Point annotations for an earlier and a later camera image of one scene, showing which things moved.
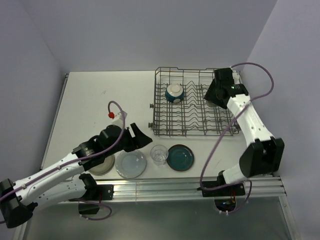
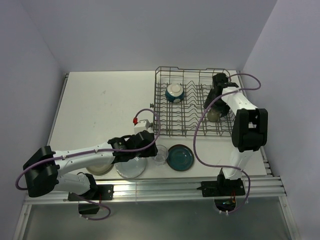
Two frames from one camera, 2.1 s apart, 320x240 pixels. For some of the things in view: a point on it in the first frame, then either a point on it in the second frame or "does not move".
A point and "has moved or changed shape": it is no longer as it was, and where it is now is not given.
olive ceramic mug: (211, 104) has moved or changed shape
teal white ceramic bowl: (174, 93) does not move
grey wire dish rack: (180, 108) does not move
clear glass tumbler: (159, 154) does not move
